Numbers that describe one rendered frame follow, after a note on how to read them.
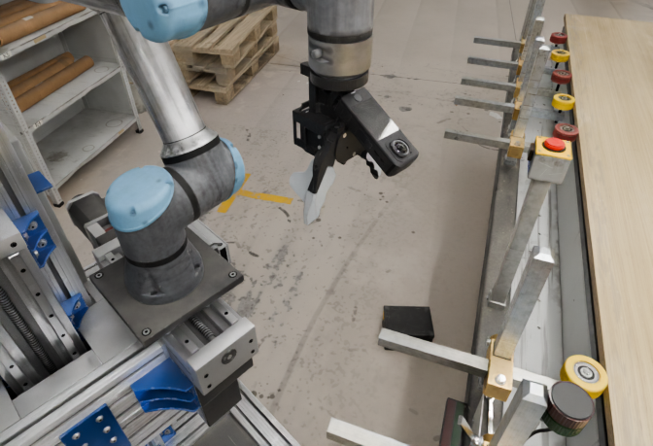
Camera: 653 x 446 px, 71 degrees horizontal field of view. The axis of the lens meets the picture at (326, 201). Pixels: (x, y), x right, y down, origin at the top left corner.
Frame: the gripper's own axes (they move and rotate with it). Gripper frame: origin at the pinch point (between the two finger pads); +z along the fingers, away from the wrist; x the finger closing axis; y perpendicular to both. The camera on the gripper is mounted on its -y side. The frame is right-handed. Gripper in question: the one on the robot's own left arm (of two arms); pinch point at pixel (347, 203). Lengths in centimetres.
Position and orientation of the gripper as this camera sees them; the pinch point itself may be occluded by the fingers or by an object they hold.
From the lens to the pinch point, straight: 67.2
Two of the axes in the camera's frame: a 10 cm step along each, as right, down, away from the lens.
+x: -7.0, 4.5, -5.5
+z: 0.0, 7.7, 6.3
